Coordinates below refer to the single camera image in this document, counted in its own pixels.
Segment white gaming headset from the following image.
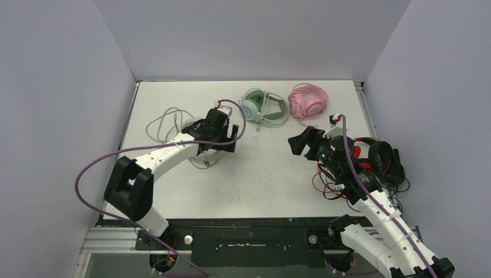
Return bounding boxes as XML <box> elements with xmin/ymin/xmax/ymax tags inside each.
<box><xmin>145</xmin><ymin>107</ymin><xmax>221</xmax><ymax>170</ymax></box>

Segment mint green headphones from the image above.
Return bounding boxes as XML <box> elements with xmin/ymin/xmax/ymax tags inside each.
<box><xmin>239</xmin><ymin>87</ymin><xmax>290</xmax><ymax>133</ymax></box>

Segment pink cat-ear headphones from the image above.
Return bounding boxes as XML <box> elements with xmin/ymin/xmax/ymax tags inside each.
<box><xmin>287</xmin><ymin>83</ymin><xmax>328</xmax><ymax>126</ymax></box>

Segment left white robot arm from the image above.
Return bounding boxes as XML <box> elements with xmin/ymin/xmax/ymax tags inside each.
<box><xmin>104</xmin><ymin>107</ymin><xmax>239</xmax><ymax>249</ymax></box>

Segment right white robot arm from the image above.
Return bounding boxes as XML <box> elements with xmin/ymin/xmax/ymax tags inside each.
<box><xmin>287</xmin><ymin>126</ymin><xmax>455</xmax><ymax>277</ymax></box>

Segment red and black headphones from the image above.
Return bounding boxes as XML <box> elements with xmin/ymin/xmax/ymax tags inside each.
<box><xmin>352</xmin><ymin>137</ymin><xmax>409</xmax><ymax>201</ymax></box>

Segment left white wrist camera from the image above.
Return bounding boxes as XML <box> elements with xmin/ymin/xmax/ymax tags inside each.
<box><xmin>214</xmin><ymin>101</ymin><xmax>233</xmax><ymax>117</ymax></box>

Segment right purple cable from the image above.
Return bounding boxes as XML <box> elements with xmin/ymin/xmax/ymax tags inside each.
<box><xmin>337</xmin><ymin>114</ymin><xmax>439</xmax><ymax>278</ymax></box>

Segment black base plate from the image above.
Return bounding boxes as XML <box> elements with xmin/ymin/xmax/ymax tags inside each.
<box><xmin>97</xmin><ymin>217</ymin><xmax>405</xmax><ymax>269</ymax></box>

